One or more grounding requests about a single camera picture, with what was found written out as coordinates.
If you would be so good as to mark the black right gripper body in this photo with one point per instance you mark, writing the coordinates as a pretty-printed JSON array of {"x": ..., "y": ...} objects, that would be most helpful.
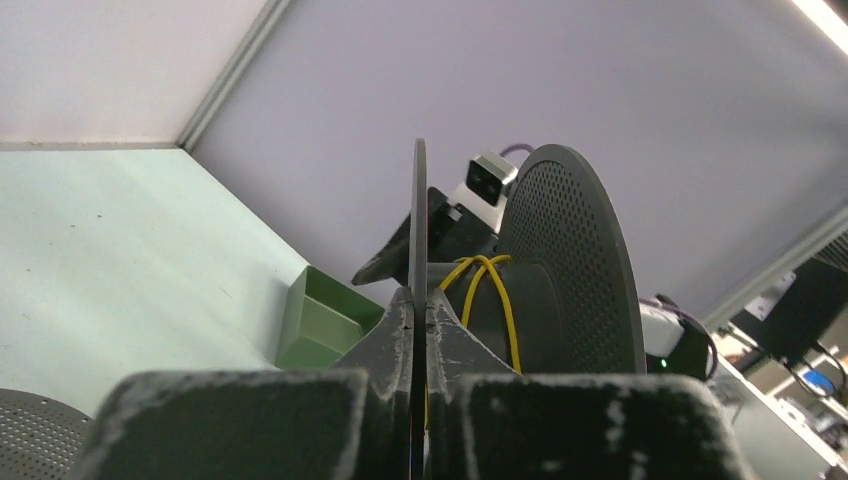
[{"x": 454, "y": 231}]

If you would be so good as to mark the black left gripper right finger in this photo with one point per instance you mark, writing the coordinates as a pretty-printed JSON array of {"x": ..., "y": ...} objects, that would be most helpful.
[{"x": 488, "y": 422}]

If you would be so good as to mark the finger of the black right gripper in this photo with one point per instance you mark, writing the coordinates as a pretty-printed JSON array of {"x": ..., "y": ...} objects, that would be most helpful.
[{"x": 391, "y": 262}]

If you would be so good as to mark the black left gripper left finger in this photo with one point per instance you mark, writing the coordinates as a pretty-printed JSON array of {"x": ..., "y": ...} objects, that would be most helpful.
[{"x": 348, "y": 421}]

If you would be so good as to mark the dark grey spool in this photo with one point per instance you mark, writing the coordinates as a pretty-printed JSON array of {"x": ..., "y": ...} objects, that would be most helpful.
[
  {"x": 39, "y": 436},
  {"x": 566, "y": 295}
]

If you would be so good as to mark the green tray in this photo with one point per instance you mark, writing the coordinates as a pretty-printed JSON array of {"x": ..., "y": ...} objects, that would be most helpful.
[{"x": 322, "y": 320}]

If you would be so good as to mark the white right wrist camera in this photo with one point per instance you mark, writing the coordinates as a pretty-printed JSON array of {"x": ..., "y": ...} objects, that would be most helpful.
[{"x": 486, "y": 187}]

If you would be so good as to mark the right aluminium frame post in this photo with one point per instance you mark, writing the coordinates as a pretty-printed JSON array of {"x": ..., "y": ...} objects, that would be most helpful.
[{"x": 225, "y": 84}]

